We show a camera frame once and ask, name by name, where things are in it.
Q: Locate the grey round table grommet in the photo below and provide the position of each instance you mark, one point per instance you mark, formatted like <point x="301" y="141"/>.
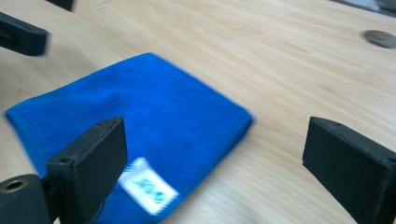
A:
<point x="380" y="39"/>

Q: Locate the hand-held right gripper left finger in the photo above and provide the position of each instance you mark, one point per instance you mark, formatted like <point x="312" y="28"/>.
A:
<point x="93" y="165"/>

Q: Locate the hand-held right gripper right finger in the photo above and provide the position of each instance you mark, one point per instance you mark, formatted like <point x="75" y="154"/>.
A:
<point x="348" y="168"/>

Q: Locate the blue microfibre cloth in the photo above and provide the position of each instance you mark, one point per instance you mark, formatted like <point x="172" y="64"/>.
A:
<point x="149" y="112"/>

